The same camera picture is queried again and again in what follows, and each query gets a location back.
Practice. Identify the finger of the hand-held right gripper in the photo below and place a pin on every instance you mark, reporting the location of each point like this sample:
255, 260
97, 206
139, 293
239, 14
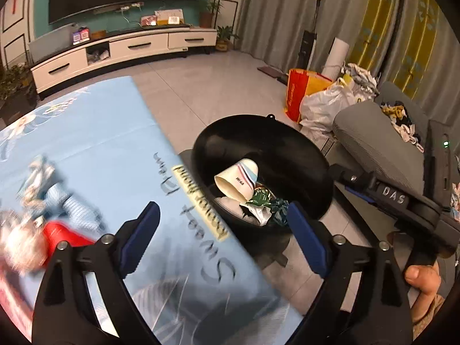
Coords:
354, 183

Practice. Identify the blue plastic wrapper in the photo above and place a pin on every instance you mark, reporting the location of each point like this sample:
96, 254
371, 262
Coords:
72, 201

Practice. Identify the black and white patterned cloth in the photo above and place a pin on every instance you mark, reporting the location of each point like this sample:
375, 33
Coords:
363, 77

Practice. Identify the upright vacuum cleaner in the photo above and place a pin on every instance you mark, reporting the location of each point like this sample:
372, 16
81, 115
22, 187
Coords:
308, 46

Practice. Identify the orange and white box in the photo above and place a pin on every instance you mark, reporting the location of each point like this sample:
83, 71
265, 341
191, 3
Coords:
169, 17

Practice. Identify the white TV cabinet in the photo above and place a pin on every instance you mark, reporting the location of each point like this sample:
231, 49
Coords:
140, 45

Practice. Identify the pile of clothes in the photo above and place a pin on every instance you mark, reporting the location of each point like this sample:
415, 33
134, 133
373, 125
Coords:
399, 115

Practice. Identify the black stool base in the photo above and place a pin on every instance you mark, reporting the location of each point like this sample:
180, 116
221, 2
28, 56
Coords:
276, 260

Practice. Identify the white paper roll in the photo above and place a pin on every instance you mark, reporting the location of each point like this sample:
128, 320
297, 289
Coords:
336, 57

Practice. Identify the small purple box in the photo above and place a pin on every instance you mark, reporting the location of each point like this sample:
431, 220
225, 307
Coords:
81, 36

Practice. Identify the light blue crumpled wrapper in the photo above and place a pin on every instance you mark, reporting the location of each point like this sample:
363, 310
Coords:
39, 172

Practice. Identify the bushy potted plant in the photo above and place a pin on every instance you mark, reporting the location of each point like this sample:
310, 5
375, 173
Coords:
14, 79

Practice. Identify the red wrapper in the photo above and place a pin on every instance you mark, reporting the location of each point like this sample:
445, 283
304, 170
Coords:
61, 237

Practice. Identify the dark teal wrapper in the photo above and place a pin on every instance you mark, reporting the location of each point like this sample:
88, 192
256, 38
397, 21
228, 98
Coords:
280, 210

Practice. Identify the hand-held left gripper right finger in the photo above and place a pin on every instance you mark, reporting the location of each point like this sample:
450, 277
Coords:
305, 237

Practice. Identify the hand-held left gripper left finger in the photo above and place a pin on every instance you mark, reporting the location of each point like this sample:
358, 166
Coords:
140, 233

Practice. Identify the green wrapper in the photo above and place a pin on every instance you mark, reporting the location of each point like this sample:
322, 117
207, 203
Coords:
262, 196

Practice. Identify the cardboard box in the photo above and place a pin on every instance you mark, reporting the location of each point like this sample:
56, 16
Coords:
327, 145

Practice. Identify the white plastic bag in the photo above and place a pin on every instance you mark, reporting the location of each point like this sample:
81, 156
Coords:
323, 107

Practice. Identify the grey curtain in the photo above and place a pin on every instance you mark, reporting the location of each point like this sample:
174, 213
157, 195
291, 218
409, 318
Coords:
273, 14

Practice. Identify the red shopping bag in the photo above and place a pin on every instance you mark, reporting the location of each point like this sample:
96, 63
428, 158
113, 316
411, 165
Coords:
294, 93

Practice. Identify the white wrapper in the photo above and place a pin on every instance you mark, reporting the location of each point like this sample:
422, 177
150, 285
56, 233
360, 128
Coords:
18, 244

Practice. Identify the blue printed tablecloth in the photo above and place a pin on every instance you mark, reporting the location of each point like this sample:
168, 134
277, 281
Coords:
107, 133

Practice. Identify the white paper cup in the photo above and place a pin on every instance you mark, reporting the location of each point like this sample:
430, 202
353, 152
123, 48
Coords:
237, 179

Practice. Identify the white panel heater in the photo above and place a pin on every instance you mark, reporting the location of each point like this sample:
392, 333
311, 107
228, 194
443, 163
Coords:
50, 43

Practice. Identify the yellow patterned curtain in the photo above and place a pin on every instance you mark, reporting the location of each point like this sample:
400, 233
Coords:
381, 25

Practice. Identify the dark floor mat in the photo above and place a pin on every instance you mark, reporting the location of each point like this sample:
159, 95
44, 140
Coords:
271, 72

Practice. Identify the grey sofa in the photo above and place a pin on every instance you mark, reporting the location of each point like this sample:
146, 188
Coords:
370, 140

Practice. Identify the white crumpled paper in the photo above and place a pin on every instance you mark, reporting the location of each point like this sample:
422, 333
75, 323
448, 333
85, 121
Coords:
230, 205

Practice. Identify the small potted plant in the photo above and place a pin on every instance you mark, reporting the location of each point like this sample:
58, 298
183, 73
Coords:
222, 45

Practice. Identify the pink packet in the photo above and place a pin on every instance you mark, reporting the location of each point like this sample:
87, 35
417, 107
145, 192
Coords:
149, 21

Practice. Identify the person's right hand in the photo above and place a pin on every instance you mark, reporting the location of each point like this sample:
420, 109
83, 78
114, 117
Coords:
422, 280

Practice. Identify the brown box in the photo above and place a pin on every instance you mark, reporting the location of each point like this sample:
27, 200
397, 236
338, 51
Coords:
98, 35

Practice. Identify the tall potted plant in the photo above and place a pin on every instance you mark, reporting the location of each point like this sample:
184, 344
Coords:
207, 18

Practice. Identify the black trash bin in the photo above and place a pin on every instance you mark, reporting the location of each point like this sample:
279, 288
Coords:
230, 129

